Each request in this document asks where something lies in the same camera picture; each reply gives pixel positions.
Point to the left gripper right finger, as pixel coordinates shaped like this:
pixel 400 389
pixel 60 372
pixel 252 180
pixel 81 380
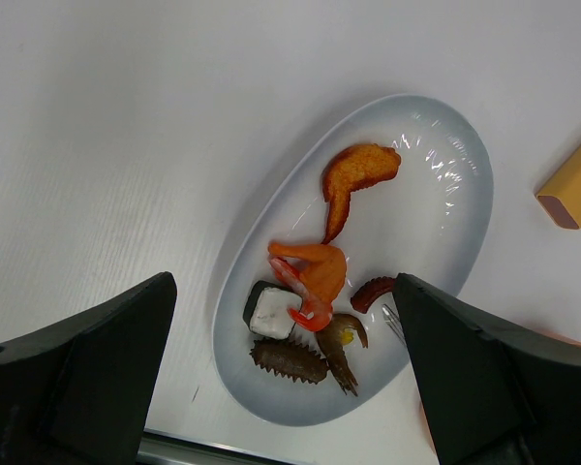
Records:
pixel 493 392

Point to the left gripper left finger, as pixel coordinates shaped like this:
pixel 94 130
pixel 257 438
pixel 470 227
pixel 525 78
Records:
pixel 79 391

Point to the dark red octopus tentacle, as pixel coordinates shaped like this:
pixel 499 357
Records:
pixel 370 291

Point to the yellow rectangular box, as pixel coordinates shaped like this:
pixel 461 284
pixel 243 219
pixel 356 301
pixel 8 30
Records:
pixel 560 195

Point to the white oval plate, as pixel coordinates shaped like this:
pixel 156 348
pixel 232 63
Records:
pixel 429 221

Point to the red shrimp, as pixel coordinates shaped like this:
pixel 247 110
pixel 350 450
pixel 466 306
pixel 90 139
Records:
pixel 314 314

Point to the white black sushi block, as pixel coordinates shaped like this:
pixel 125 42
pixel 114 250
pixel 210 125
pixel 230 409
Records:
pixel 266 310

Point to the brown sea cucumber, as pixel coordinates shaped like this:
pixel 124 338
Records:
pixel 289 359

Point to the orange shrimp tail piece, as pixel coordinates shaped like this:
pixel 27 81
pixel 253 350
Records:
pixel 325 270

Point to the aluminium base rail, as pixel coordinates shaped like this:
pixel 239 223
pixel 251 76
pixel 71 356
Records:
pixel 159 448

